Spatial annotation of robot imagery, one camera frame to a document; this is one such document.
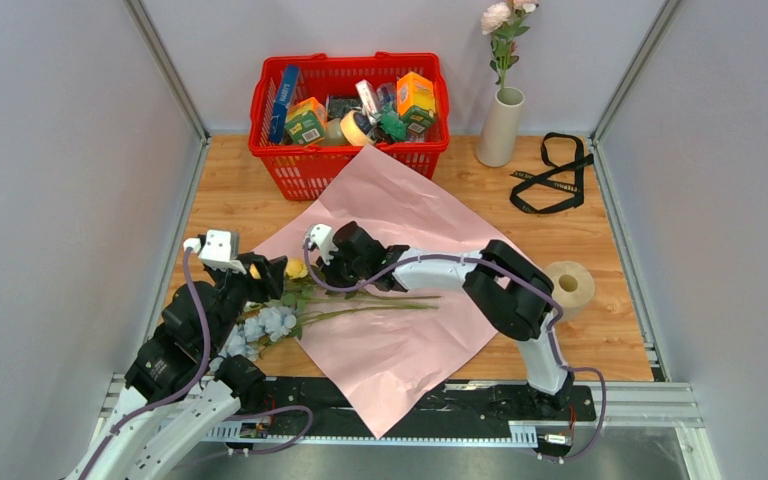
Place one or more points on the black printed ribbon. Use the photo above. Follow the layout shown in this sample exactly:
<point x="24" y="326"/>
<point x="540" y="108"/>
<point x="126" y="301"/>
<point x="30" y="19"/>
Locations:
<point x="567" y="178"/>

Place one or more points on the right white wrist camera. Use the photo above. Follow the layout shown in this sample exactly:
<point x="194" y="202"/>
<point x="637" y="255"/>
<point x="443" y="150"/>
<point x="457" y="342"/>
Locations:
<point x="320" y="237"/>

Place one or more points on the white packet in basket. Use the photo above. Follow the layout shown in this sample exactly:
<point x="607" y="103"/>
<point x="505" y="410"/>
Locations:
<point x="368" y="97"/>

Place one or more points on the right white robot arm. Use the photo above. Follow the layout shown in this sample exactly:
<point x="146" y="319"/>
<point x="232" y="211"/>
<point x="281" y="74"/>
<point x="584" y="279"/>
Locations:
<point x="513" y="294"/>

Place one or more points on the green yellow box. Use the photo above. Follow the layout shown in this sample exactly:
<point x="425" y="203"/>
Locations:
<point x="306" y="121"/>

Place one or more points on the yellow flower stem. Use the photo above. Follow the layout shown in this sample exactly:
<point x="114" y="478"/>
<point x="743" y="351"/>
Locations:
<point x="301" y="289"/>

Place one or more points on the pink white flower stem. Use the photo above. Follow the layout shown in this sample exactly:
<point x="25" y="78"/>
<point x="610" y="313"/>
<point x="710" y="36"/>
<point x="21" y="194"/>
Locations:
<point x="503" y="23"/>

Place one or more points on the blue box in basket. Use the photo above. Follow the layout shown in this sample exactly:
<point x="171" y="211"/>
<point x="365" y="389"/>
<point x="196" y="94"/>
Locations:
<point x="283" y="101"/>

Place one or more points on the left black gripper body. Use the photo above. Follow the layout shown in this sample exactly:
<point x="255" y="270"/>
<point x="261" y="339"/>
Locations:
<point x="236" y="290"/>

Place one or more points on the blue flower stem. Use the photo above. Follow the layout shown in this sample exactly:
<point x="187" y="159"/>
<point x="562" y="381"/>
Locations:
<point x="259" y="328"/>

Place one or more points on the masking tape roll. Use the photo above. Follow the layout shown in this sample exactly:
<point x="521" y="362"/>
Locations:
<point x="357" y="128"/>

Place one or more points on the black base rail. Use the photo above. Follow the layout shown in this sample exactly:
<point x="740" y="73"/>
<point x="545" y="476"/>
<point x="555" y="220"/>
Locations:
<point x="448" y="411"/>

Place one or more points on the purple pink wrapping paper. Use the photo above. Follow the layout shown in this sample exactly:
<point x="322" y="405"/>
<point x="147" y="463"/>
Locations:
<point x="383" y="362"/>

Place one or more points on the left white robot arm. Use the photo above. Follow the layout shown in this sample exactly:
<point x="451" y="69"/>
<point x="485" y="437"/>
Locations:
<point x="167" y="406"/>

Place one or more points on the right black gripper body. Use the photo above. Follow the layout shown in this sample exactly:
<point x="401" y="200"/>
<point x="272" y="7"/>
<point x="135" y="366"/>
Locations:
<point x="342" y="270"/>

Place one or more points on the beige cylindrical vase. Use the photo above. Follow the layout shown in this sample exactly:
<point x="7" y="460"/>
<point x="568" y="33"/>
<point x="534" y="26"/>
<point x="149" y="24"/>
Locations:
<point x="500" y="130"/>

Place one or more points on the green plastic item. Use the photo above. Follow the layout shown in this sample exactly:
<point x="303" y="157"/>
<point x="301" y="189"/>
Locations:
<point x="391" y="128"/>

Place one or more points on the orange green box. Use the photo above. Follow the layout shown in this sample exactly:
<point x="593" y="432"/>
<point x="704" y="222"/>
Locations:
<point x="416" y="102"/>

